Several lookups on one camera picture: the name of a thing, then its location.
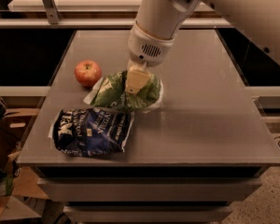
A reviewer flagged brown cardboard box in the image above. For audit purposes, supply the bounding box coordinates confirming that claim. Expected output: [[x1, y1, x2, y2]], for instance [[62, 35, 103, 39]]
[[0, 108, 49, 221]]

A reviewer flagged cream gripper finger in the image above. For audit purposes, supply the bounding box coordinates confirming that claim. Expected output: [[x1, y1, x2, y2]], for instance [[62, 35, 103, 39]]
[[125, 61, 151, 94]]

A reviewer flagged grey drawer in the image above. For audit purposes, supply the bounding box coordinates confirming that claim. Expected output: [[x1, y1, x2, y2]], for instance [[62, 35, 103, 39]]
[[63, 206, 231, 224], [37, 178, 261, 202]]

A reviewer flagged blue chip bag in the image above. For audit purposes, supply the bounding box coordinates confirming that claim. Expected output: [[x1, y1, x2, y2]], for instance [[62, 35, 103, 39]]
[[49, 108, 134, 157]]

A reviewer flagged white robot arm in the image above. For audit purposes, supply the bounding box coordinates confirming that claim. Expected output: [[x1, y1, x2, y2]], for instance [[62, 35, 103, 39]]
[[125, 0, 280, 94]]

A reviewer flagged red apple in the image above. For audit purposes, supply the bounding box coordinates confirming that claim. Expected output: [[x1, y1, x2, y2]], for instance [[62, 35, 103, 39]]
[[75, 60, 102, 88]]

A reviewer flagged metal railing frame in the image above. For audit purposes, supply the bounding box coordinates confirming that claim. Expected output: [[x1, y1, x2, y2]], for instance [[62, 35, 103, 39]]
[[0, 0, 234, 30]]

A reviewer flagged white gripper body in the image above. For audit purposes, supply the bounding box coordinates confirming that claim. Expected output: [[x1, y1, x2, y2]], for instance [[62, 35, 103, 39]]
[[128, 21, 175, 67]]

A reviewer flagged green jalapeno chip bag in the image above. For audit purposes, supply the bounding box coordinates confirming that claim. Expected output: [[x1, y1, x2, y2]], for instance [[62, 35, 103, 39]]
[[84, 71, 163, 112]]

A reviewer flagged lower grey drawer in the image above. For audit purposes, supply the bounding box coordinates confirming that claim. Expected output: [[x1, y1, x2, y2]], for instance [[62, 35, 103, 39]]
[[63, 206, 231, 224]]

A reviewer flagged upper grey drawer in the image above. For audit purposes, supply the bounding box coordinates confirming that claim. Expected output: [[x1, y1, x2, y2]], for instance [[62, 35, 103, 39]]
[[37, 178, 261, 202]]

